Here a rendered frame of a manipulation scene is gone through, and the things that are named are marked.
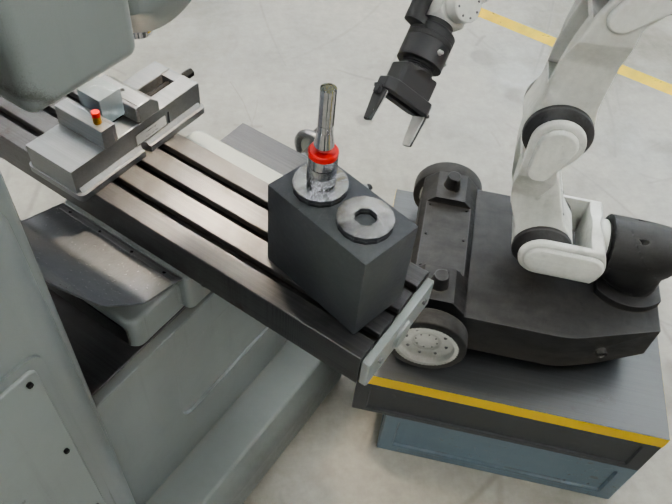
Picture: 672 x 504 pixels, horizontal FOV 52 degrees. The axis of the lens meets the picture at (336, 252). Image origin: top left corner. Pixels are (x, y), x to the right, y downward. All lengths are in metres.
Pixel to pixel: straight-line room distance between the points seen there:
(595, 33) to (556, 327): 0.73
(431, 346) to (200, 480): 0.67
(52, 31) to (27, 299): 0.34
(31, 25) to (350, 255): 0.51
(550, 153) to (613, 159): 1.74
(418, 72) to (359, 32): 2.34
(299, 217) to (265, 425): 0.94
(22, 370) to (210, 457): 0.91
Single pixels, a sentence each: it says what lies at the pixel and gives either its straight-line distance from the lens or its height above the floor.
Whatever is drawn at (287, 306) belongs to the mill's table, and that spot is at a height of 0.96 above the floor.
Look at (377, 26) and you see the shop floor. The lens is 3.68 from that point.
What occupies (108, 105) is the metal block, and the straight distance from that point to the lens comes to 1.38.
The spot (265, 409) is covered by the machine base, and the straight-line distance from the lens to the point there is 1.94.
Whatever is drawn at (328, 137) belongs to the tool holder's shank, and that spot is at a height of 1.26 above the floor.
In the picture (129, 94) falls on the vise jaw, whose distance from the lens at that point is 1.43.
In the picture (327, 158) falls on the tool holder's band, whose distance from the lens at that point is 1.03.
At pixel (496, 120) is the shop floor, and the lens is 3.22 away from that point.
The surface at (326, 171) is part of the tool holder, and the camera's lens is 1.05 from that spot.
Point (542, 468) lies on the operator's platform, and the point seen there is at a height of 0.08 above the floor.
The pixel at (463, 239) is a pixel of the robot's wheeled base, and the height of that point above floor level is 0.59.
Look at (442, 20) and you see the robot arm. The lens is 1.33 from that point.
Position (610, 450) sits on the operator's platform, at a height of 0.27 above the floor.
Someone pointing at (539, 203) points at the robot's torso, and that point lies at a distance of 1.66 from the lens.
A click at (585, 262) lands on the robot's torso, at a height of 0.71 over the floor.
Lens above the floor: 1.92
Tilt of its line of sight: 50 degrees down
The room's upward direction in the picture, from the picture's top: 7 degrees clockwise
